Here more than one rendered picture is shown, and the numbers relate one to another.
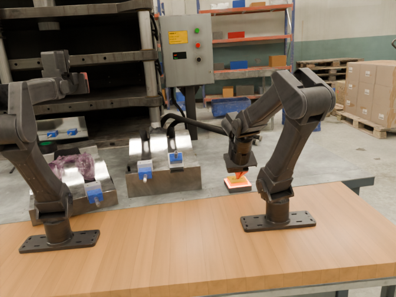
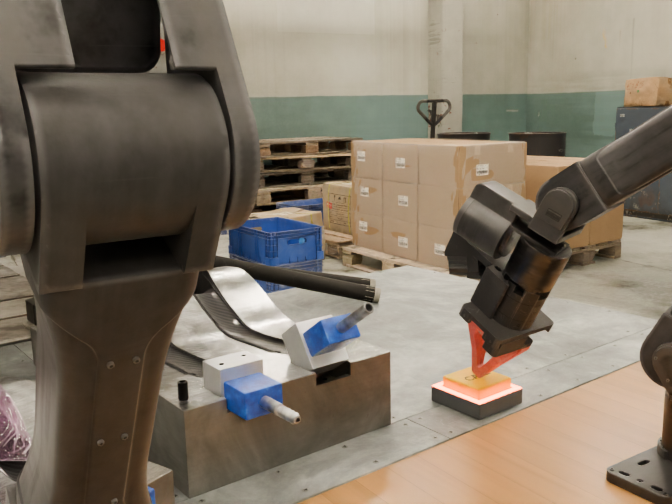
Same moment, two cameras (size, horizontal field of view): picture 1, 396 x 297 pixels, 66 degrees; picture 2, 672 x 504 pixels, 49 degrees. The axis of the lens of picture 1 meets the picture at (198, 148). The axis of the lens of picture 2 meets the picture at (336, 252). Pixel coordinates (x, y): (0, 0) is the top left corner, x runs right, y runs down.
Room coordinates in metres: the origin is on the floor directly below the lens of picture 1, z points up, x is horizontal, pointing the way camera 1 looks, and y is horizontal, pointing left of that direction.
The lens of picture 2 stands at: (0.34, 0.46, 1.16)
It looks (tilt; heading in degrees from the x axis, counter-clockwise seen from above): 11 degrees down; 329
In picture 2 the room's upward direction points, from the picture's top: 1 degrees counter-clockwise
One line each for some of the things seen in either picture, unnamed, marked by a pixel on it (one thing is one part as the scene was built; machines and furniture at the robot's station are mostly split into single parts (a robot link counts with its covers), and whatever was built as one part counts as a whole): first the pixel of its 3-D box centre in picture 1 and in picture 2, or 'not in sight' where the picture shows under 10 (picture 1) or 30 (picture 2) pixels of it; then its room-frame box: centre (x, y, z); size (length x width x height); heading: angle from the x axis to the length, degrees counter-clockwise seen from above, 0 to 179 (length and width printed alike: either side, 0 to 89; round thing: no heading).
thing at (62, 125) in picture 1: (73, 124); not in sight; (1.96, 0.80, 0.87); 0.50 x 0.27 x 0.17; 7
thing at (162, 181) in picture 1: (161, 153); (188, 342); (1.23, 0.16, 0.87); 0.50 x 0.26 x 0.14; 7
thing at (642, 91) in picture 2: not in sight; (650, 92); (5.21, -6.15, 1.26); 0.42 x 0.33 x 0.29; 177
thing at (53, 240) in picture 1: (58, 230); not in sight; (0.73, 0.39, 0.84); 0.20 x 0.07 x 0.08; 92
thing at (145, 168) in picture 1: (145, 174); (258, 398); (0.95, 0.18, 0.89); 0.13 x 0.05 x 0.05; 7
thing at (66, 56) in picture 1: (63, 66); not in sight; (1.00, 0.40, 1.25); 0.07 x 0.06 x 0.11; 93
